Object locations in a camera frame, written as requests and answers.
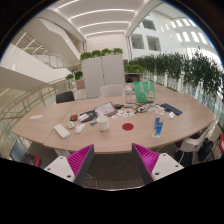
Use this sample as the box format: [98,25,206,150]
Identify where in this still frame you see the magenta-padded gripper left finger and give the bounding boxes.
[43,143,96,187]

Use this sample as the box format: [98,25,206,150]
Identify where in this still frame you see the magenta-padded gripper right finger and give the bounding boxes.
[132,143,185,185]

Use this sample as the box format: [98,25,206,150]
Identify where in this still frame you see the clear blue-labelled water bottle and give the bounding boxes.
[151,117,164,139]

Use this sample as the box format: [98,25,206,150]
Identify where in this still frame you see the white computer mouse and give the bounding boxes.
[74,123,87,134]

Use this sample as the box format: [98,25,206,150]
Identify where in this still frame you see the white power strip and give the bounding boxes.
[53,123,71,140]

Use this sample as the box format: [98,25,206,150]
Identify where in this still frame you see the flat round red coaster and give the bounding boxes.
[121,122,135,132]

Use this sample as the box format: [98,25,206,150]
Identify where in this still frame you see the white card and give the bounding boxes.
[78,113,90,122]

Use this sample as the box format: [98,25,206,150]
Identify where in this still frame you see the white paper cup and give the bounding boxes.
[96,115,110,132]

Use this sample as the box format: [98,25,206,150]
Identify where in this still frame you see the black notebook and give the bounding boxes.
[78,109,98,123]

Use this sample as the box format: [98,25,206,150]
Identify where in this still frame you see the white chair with purple seat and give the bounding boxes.
[174,128,214,164]

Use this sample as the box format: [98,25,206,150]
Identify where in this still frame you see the white plastic packet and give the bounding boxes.
[154,107,166,116]

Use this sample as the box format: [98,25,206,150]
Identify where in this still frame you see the dark blue flat case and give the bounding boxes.
[160,103,183,116]

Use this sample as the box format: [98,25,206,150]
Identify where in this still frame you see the black backpack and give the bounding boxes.
[198,138,214,163]

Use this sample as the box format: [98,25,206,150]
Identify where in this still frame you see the blue and red chair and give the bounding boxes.
[9,141,42,168]

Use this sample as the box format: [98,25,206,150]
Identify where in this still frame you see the black chair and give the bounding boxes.
[55,90,76,104]

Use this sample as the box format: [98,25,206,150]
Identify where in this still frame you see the green tote bag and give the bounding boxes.
[133,80,156,104]

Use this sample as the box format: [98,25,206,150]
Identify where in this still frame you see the clear tumbler with white lid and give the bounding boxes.
[124,85,134,105]

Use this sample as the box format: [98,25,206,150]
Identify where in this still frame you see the glass railing with wooden handrail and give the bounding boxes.
[0,78,68,134]

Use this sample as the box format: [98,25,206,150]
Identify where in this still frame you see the potted green plants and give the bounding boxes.
[64,70,86,91]

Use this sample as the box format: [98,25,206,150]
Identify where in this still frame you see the white cabinet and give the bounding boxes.
[80,54,126,90]

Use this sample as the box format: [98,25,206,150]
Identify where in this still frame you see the row of green hedge plants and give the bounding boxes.
[124,49,224,101]

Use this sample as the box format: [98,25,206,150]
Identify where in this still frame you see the green plants on cabinet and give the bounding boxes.
[79,47,124,62]

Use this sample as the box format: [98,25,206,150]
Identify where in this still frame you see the ceiling light strips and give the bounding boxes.
[56,0,141,38]

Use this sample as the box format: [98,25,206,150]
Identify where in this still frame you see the black cable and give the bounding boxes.
[133,103,156,114]

